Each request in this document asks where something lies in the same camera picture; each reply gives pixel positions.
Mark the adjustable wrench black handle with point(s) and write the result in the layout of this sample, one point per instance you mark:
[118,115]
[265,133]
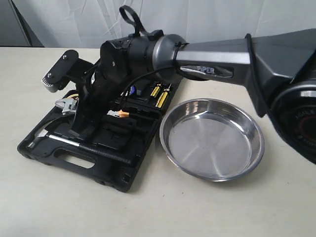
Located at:
[67,105]

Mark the black plastic tool case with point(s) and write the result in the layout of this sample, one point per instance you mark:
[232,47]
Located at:
[128,142]

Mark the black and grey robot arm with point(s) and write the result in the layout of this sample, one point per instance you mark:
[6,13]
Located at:
[278,72]

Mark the yellow tape measure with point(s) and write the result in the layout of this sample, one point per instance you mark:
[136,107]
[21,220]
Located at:
[74,96]

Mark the orange handled pliers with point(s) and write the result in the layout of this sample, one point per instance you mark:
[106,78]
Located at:
[120,118]

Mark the black electrical tape roll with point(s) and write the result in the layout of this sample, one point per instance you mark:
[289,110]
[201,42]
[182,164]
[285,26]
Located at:
[132,91]

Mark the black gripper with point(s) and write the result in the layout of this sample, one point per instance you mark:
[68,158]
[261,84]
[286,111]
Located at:
[94,98]

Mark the white wrinkled backdrop curtain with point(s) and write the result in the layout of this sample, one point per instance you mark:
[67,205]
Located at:
[88,23]

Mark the black handled claw hammer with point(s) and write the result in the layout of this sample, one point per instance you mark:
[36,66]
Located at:
[43,132]

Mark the short yellow black screwdriver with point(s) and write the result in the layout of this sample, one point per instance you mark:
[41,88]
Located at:
[156,90]

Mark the round stainless steel tray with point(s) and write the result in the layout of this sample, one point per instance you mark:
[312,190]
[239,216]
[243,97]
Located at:
[212,139]

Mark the long yellow black screwdriver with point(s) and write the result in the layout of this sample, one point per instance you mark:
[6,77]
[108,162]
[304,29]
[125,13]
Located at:
[163,97]

